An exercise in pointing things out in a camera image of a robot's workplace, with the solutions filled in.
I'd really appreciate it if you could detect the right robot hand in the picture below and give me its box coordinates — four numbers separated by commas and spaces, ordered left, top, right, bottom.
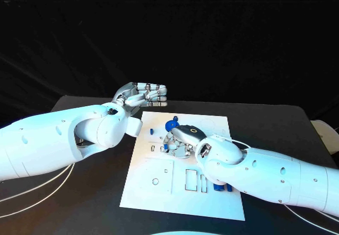
158, 124, 208, 160

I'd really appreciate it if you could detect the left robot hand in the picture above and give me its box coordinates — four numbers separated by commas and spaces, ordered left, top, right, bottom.
111, 82, 169, 118

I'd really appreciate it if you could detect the white task board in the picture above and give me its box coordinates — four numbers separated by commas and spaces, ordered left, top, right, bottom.
118, 111, 245, 221

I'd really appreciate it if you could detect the blue gear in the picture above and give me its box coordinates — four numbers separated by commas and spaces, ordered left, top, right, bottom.
164, 120, 182, 133

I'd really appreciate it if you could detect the white cable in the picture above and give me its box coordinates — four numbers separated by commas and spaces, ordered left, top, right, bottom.
0, 164, 72, 203
314, 210, 339, 221
0, 162, 76, 219
210, 134, 252, 151
283, 204, 339, 235

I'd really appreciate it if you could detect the white round object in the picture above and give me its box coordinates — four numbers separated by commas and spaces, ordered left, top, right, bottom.
309, 119, 339, 155

